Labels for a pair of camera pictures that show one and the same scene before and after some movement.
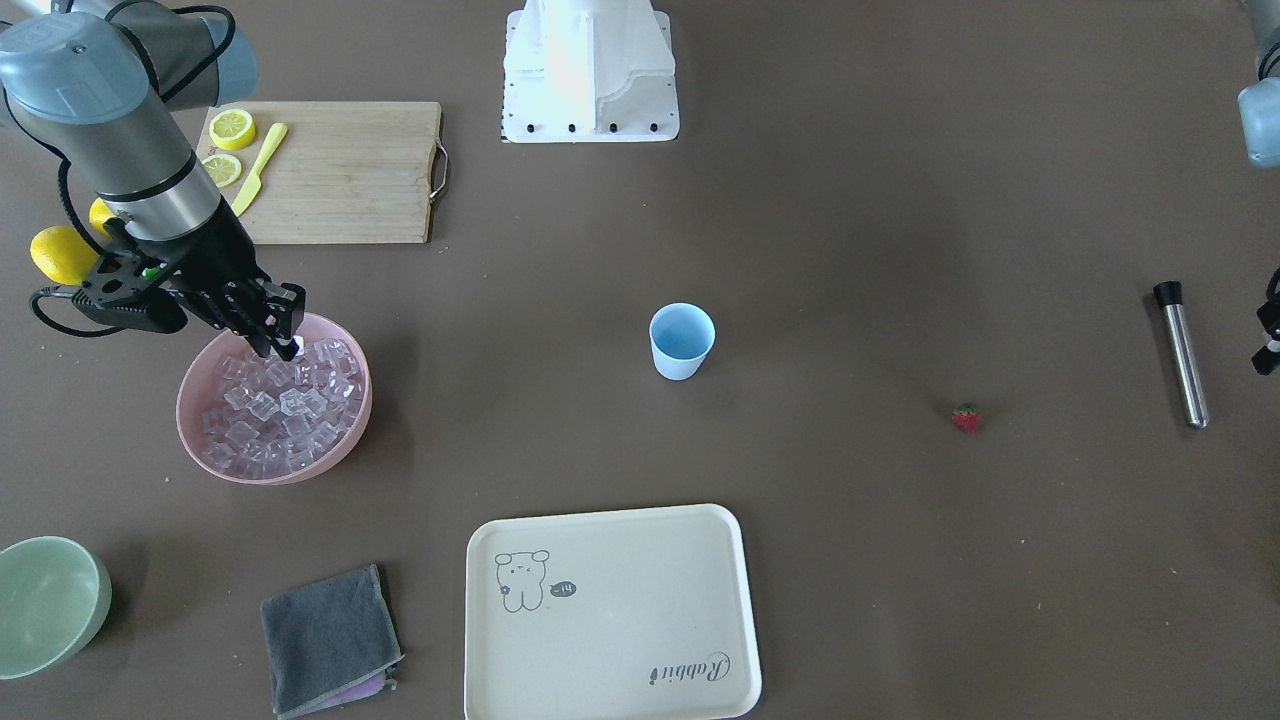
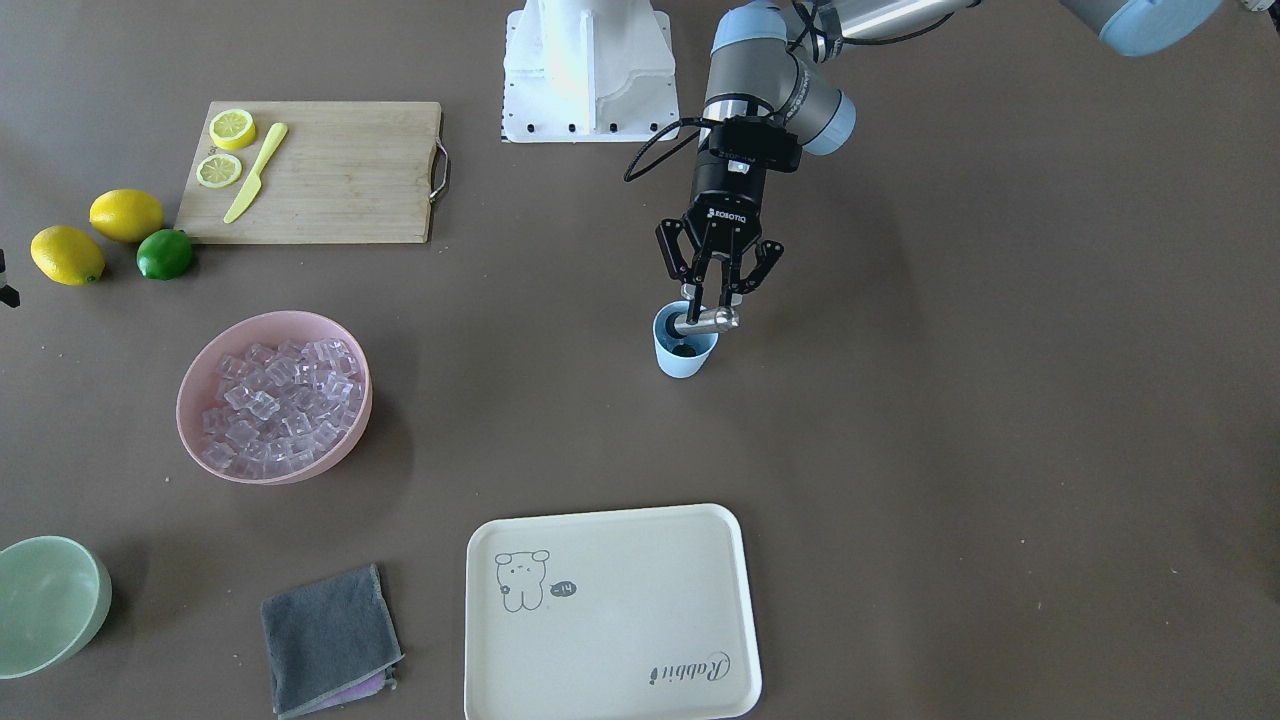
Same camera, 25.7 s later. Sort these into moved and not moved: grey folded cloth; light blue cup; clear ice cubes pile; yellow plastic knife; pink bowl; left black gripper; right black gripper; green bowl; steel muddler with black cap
Moved: steel muddler with black cap; left black gripper; right black gripper
Not moved: grey folded cloth; light blue cup; pink bowl; yellow plastic knife; clear ice cubes pile; green bowl
